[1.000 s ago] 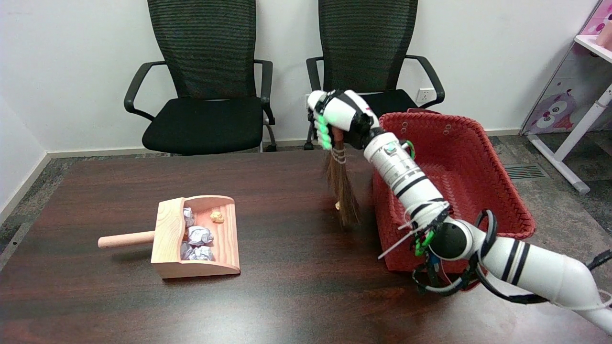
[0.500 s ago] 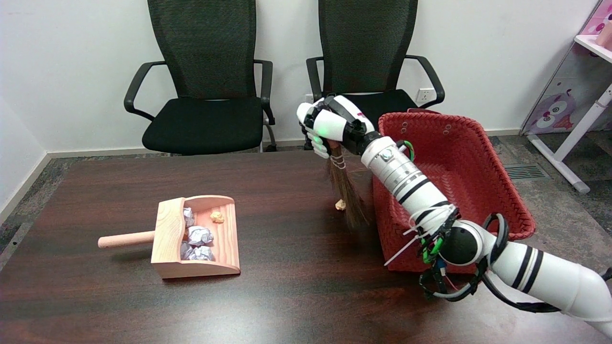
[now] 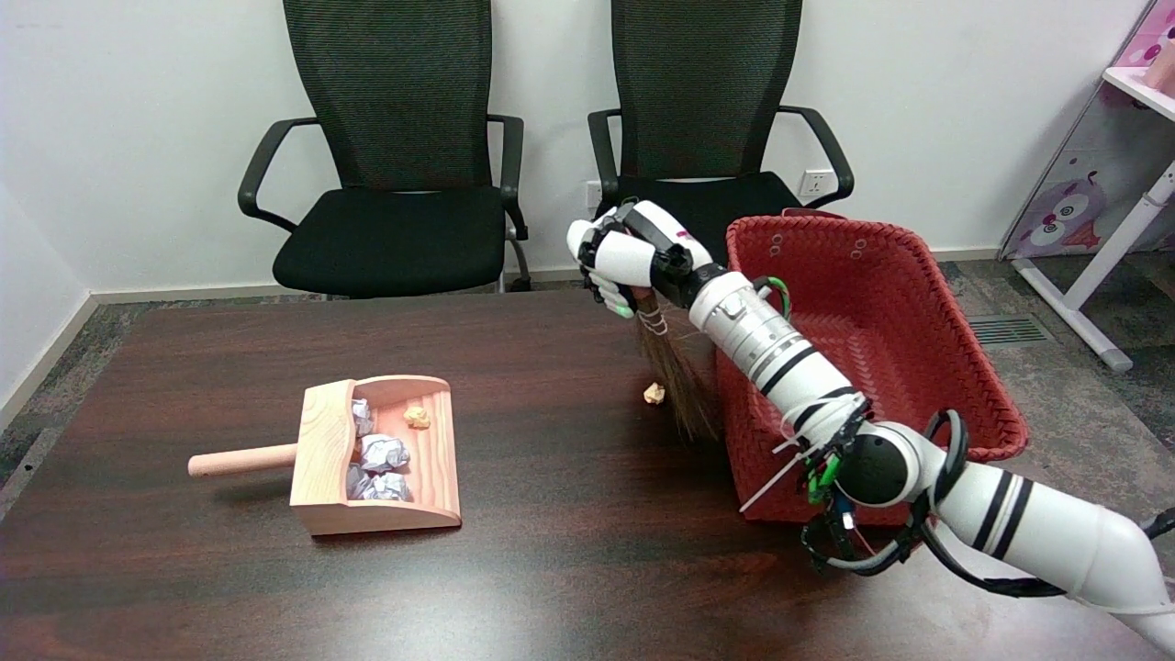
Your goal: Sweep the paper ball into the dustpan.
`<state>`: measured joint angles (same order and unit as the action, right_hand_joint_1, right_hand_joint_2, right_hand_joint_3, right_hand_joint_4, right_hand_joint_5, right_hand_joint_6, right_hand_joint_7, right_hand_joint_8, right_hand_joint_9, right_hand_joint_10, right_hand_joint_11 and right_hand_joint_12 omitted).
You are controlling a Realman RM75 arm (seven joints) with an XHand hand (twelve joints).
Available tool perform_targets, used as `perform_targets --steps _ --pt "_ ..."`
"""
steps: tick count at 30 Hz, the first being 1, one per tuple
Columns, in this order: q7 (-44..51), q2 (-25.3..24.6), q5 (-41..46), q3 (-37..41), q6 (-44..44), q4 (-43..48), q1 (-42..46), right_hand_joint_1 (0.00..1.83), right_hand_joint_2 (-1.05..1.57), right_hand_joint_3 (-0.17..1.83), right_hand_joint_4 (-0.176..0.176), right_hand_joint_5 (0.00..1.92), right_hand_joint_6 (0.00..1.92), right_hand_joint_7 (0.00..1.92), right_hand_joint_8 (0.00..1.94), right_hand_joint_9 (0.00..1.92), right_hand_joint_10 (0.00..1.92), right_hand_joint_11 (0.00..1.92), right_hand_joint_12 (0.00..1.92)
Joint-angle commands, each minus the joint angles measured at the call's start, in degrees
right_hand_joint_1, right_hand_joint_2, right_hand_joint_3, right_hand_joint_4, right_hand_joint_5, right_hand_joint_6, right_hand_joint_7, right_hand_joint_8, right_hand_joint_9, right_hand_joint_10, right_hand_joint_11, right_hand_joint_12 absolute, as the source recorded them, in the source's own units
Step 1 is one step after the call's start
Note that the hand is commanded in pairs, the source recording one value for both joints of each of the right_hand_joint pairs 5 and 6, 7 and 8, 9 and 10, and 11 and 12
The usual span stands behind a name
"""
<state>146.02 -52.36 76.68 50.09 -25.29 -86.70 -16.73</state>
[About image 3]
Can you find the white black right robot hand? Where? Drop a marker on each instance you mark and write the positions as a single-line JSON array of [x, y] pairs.
[[633, 257]]

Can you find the brown straw hand broom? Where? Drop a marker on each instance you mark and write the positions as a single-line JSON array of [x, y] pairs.
[[679, 386]]

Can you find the yellow paper ball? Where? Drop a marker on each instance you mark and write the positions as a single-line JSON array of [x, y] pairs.
[[417, 418], [654, 393]]

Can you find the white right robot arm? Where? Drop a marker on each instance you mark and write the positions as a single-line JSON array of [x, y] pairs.
[[771, 349]]

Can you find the black mesh office chair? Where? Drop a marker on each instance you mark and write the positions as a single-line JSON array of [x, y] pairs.
[[698, 73], [395, 239]]

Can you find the long white zip tie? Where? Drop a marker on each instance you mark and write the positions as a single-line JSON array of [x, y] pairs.
[[771, 487]]

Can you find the red woven basket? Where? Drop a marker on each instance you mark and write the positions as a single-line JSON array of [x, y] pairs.
[[900, 303]]

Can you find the grey floor vent grille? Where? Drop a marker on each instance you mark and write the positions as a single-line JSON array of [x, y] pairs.
[[1005, 330]]

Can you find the white pink owl print shelf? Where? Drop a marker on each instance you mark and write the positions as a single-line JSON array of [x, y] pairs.
[[1065, 211]]

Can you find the white wall socket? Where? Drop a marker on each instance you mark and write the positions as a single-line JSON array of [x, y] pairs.
[[592, 193], [812, 182]]

